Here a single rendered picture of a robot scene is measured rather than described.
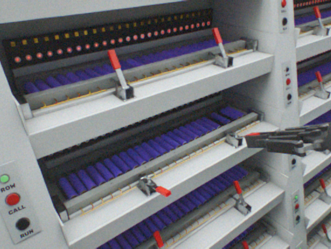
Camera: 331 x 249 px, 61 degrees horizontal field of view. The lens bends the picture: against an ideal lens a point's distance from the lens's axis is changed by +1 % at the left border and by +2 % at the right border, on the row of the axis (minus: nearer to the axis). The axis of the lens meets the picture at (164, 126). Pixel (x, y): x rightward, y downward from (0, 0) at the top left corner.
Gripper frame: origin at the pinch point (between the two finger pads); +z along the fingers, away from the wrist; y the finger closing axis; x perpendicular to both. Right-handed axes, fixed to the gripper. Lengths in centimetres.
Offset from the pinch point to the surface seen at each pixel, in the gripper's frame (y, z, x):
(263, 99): 16.0, 9.3, 6.7
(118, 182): -31.5, 10.6, 2.9
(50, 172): -41.4, 20.6, 8.6
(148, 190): -27.6, 6.7, -0.3
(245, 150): 1.5, 7.2, -3.2
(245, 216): -1.2, 11.5, -21.3
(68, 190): -40.3, 14.7, 4.7
